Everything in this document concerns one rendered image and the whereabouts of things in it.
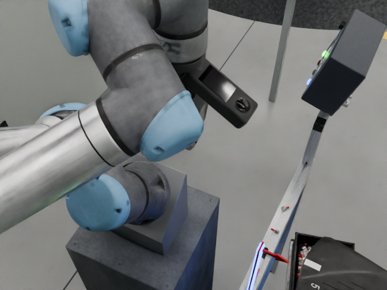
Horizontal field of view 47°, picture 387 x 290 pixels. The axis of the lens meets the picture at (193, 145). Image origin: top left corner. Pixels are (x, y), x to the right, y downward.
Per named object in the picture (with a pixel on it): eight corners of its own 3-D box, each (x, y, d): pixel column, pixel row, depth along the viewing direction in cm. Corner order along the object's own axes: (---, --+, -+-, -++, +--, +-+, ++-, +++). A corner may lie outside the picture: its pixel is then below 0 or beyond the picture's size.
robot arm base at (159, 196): (103, 208, 108) (82, 214, 99) (124, 151, 106) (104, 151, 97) (156, 235, 104) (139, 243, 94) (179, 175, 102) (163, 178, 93)
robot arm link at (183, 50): (217, 15, 59) (188, 49, 55) (216, 43, 63) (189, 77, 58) (169, 0, 61) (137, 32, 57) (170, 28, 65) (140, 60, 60)
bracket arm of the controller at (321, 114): (321, 133, 132) (323, 126, 129) (311, 129, 133) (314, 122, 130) (344, 85, 145) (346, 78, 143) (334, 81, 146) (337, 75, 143)
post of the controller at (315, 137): (310, 166, 145) (323, 125, 129) (301, 162, 145) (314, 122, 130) (312, 159, 146) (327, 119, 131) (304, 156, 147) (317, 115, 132)
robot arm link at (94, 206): (113, 233, 96) (79, 247, 83) (85, 180, 98) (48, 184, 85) (156, 208, 93) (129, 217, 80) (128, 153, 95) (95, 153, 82)
